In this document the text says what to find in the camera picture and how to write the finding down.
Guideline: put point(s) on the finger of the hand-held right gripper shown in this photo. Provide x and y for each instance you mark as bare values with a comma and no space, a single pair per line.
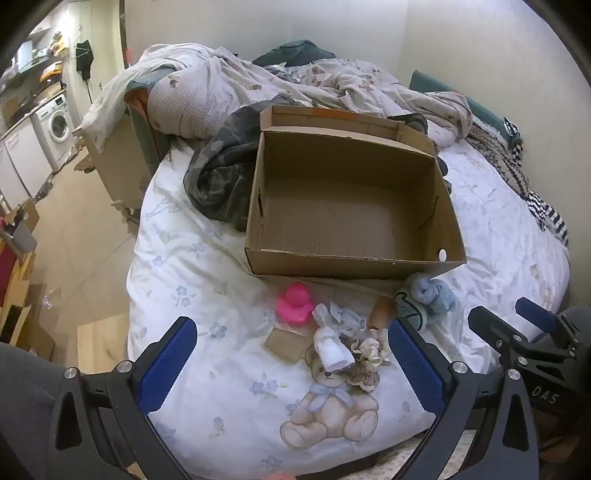
538,314
491,327

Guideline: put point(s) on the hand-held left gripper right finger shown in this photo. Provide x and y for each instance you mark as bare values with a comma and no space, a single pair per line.
415,364

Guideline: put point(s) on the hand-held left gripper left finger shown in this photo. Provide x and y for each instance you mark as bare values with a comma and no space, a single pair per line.
166,364

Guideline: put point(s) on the cream fabric flower scrunchie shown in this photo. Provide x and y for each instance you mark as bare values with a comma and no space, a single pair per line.
371,353

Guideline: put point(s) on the brown lace scrunchie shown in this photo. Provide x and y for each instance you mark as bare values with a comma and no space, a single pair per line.
364,381

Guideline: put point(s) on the tan cylindrical cup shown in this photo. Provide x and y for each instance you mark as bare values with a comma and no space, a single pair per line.
382,314

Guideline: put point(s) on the light blue plush toy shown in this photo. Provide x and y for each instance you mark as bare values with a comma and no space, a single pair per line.
436,297

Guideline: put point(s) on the white sock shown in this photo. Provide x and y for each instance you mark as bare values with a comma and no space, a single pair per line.
333,350

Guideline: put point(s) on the cardboard piece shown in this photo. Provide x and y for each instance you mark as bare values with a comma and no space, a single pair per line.
288,344

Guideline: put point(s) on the pink rubber duck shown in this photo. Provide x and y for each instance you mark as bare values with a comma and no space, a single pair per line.
295,304

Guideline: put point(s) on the brown cardboard box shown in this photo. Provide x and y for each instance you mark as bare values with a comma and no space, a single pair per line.
332,207

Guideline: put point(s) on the clear plastic packet with label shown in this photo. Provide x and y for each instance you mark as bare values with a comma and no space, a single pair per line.
344,318

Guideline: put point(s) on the white floral bed sheet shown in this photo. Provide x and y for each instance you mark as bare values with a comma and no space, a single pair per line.
207,277

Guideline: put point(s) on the person's grey garment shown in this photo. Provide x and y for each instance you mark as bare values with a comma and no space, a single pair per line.
23,406

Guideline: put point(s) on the wooden rack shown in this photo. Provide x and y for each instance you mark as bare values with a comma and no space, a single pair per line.
23,314

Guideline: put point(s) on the black and white patterned blanket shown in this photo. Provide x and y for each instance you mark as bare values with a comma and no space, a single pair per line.
503,157

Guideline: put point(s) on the red bag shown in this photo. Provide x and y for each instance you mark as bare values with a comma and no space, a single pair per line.
7,274

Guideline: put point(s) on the grey bin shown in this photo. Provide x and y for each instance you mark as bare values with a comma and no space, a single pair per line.
25,239

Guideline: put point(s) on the camouflage jacket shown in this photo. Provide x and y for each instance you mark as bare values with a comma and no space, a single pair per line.
221,175

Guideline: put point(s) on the dark green pillow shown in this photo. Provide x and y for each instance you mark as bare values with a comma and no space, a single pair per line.
295,51
438,85

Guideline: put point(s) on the white cabinet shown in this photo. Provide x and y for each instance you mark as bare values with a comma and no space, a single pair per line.
21,161

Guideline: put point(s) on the white washing machine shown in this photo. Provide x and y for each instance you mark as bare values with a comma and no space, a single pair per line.
56,121

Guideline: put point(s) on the beige floral quilt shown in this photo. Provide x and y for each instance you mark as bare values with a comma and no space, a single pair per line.
207,92

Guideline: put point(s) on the black hanging garment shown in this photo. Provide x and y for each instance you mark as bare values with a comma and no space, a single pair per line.
85,57

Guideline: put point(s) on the beige wooden bed frame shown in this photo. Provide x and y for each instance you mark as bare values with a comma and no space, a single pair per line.
120,161

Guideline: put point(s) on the cluttered wall shelf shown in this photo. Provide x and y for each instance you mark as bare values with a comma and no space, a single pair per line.
37,60

